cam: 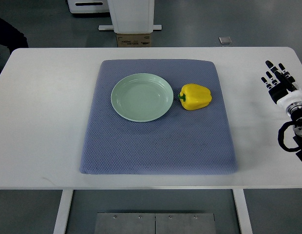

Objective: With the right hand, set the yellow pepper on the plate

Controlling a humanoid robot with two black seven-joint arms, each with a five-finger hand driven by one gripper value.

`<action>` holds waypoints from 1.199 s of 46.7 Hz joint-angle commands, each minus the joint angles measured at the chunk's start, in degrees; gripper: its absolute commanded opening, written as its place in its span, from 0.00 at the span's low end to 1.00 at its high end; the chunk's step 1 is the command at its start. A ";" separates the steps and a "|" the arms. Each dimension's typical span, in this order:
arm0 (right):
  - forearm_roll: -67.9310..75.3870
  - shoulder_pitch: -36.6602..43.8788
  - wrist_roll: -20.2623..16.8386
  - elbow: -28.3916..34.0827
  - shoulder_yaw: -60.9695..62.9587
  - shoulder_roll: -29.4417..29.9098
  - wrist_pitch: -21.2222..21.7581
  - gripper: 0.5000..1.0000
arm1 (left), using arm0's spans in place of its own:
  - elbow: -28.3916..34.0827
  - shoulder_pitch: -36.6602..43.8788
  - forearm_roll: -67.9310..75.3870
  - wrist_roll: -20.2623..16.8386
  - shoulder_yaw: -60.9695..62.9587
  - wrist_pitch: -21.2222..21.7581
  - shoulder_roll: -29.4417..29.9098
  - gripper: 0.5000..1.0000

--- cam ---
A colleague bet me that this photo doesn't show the white left table leg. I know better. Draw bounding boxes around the white left table leg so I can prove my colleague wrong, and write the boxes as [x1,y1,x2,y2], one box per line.
[53,189,73,234]

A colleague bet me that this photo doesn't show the yellow bell pepper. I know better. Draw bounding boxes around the yellow bell pepper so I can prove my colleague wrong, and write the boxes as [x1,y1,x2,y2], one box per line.
[178,83,212,111]

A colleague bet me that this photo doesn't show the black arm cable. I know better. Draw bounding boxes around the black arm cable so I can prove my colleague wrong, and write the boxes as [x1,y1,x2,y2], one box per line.
[277,121,302,152]

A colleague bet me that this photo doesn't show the grey metal base plate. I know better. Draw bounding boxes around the grey metal base plate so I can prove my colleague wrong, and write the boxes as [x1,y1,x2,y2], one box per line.
[94,213,216,234]

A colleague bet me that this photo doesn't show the black chair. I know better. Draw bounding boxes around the black chair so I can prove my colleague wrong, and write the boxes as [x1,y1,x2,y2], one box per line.
[0,15,29,82]

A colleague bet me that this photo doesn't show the small grey floor plate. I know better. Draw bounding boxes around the small grey floor plate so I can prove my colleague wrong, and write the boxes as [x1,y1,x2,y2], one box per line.
[218,37,232,45]

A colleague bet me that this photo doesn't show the white right table leg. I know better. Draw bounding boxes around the white right table leg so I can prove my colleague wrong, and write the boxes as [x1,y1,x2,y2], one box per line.
[233,189,253,234]

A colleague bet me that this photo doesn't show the white cabinet with slot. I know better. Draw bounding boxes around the white cabinet with slot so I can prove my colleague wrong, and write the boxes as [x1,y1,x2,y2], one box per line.
[66,0,109,14]

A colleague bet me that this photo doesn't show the blue textured mat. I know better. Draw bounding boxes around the blue textured mat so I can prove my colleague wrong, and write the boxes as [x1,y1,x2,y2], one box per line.
[80,59,238,175]

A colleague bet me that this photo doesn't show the white table leg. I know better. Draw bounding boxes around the white table leg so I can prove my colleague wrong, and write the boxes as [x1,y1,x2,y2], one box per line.
[233,189,253,234]
[53,189,73,234]

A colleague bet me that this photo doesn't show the white pedestal stand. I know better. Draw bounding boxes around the white pedestal stand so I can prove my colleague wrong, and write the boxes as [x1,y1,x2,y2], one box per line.
[98,0,162,34]

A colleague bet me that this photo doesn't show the light green plate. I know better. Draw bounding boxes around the light green plate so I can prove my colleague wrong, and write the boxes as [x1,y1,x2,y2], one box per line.
[111,73,174,122]

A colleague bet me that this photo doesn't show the brown cardboard box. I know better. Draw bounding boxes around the brown cardboard box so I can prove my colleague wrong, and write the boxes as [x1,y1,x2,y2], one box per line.
[116,34,151,48]

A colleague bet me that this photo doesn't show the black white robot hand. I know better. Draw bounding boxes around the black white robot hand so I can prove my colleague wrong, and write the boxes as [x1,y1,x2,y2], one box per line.
[261,60,302,111]

